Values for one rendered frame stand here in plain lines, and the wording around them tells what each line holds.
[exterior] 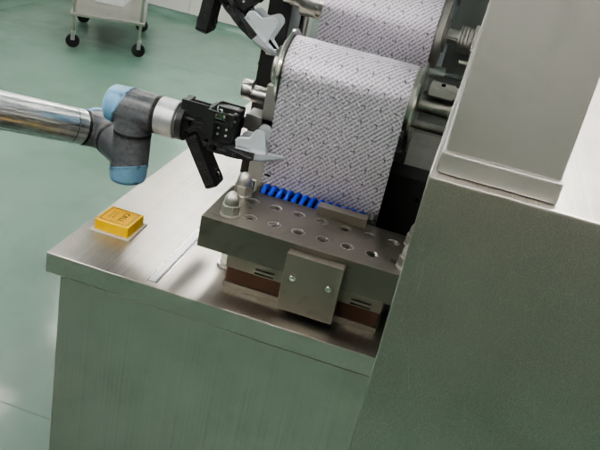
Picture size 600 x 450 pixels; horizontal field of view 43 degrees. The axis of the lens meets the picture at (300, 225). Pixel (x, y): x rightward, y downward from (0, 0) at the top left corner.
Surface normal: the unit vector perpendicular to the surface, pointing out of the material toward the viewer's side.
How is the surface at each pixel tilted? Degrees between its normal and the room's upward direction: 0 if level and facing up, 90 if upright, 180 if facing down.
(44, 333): 0
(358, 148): 90
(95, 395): 90
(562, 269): 90
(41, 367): 0
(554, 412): 90
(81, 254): 0
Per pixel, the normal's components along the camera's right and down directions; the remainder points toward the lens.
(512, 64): -0.26, 0.38
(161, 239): 0.19, -0.88
